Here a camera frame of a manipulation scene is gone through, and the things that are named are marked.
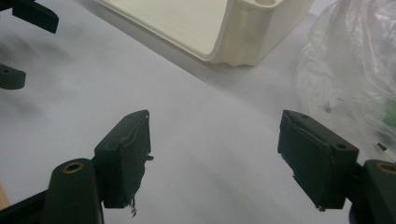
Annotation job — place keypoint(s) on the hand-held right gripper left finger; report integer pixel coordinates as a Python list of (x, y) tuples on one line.
[(124, 161)]

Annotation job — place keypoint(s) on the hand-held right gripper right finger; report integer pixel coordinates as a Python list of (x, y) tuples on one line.
[(314, 161)]

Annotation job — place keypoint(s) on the green item in bag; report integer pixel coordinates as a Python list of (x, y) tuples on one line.
[(391, 113)]

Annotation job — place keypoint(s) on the clear plastic bag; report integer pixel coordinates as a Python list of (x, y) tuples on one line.
[(348, 62)]

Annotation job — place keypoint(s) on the cream plastic tray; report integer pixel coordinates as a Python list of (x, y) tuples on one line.
[(174, 21)]

